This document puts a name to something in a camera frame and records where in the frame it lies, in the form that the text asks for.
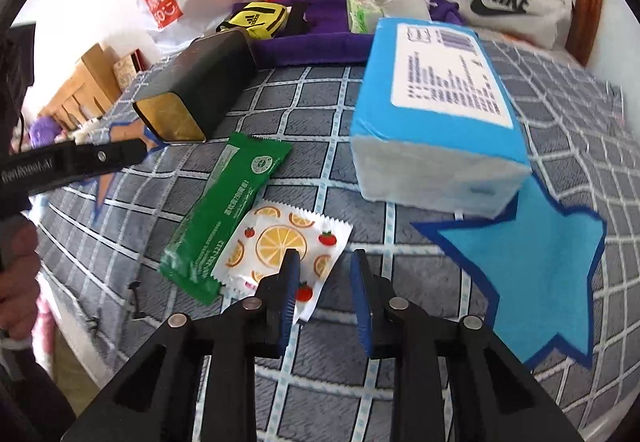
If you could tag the green snack packet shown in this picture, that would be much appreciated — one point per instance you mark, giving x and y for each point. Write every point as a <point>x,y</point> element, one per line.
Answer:
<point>220,207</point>

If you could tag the green tissue pack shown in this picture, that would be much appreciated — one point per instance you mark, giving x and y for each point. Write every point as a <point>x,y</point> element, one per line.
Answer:
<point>362,16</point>

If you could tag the brown star patch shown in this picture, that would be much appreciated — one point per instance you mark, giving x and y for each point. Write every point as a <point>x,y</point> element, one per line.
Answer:
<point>103,194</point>

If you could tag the blue star patch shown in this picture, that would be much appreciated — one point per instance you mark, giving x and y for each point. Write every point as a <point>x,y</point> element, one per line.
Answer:
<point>540,267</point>

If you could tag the orange slice print packet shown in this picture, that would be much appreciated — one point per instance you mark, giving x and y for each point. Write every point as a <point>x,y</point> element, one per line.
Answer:
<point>270,242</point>

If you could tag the person's left hand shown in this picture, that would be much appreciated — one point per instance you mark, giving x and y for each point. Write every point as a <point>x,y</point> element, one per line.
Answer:
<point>20,272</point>

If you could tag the dark tea tin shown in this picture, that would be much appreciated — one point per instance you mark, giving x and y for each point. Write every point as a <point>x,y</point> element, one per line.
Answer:
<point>200,76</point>

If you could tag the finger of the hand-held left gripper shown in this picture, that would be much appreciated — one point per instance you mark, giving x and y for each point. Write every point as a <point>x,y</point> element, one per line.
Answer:
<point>100,156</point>

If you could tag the purple plush toy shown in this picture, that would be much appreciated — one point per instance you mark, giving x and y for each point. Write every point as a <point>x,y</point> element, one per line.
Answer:
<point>42,131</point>

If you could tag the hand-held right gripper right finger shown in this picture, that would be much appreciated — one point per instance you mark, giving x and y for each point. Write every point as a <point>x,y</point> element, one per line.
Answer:
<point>360,302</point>

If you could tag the beige illustrated book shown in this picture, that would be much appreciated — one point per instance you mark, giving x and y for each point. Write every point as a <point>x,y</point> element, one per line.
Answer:
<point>127,69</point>

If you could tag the purple cloth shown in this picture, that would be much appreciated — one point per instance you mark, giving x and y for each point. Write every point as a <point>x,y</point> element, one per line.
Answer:
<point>320,49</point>

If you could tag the wooden door frame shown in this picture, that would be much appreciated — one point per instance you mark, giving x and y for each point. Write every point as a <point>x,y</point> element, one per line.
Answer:
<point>587,6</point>

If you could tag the blue tissue pack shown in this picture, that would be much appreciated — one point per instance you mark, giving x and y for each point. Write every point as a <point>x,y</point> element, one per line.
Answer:
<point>400,96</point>

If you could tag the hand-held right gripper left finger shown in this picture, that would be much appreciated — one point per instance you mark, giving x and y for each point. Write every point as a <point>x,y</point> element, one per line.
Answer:
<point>290,302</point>

